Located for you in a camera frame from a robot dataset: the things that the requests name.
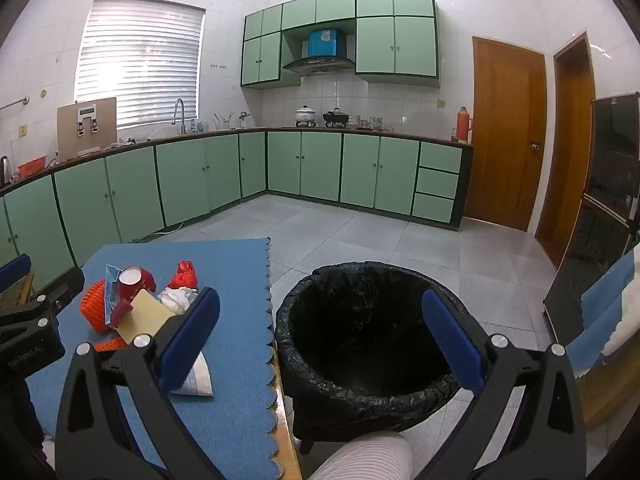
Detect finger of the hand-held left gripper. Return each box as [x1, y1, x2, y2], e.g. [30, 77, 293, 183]
[0, 254, 32, 293]
[0, 266, 85, 333]

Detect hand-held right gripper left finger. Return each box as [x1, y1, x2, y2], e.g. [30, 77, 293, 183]
[55, 287, 236, 480]

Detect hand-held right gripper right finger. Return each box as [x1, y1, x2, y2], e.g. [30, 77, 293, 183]
[415, 287, 587, 480]

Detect red paper cup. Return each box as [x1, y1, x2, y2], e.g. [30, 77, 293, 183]
[109, 266, 157, 328]

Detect black lined trash bin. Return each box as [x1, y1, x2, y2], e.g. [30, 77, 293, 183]
[274, 260, 481, 456]

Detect wooden chair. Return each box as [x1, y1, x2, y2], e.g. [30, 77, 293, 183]
[0, 267, 37, 313]

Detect orange foam fruit net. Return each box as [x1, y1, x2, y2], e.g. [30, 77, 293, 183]
[81, 280, 128, 353]

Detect white crumpled tissue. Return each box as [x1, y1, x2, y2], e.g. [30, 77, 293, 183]
[157, 287, 200, 316]

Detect beige paper card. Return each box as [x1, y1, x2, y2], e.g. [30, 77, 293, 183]
[116, 289, 176, 346]

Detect light blue milk carton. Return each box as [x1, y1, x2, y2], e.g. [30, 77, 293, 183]
[103, 264, 133, 326]

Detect red plastic bag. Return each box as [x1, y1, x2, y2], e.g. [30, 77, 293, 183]
[169, 260, 201, 291]

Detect blue foam mat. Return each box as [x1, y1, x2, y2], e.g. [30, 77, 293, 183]
[25, 237, 278, 480]

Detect red plastic basin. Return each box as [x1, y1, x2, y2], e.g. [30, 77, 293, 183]
[17, 156, 48, 177]

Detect brown cardboard box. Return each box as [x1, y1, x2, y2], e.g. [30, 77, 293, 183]
[56, 97, 118, 161]

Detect person's striped trouser leg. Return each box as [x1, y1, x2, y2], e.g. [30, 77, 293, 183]
[307, 430, 413, 480]

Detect blue and white cloth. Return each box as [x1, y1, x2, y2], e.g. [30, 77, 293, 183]
[567, 242, 640, 378]

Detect closed wooden door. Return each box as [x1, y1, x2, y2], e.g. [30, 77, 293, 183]
[465, 36, 547, 232]

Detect green base cabinets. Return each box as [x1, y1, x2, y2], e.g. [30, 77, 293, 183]
[0, 127, 475, 293]

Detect black glass cabinet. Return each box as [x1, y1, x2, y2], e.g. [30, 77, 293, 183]
[542, 92, 640, 346]

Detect orange thermos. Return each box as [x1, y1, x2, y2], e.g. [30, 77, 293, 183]
[454, 106, 473, 143]

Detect white window blind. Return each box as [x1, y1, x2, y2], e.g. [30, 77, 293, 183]
[75, 0, 207, 131]

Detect black range hood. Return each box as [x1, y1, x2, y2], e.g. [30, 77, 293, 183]
[281, 57, 356, 77]

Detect white power cable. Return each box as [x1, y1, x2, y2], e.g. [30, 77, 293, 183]
[132, 222, 183, 241]

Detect wooden door with dark frame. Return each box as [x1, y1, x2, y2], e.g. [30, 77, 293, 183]
[535, 32, 597, 268]

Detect green wall cabinets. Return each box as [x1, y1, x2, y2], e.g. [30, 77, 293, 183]
[240, 0, 441, 92]

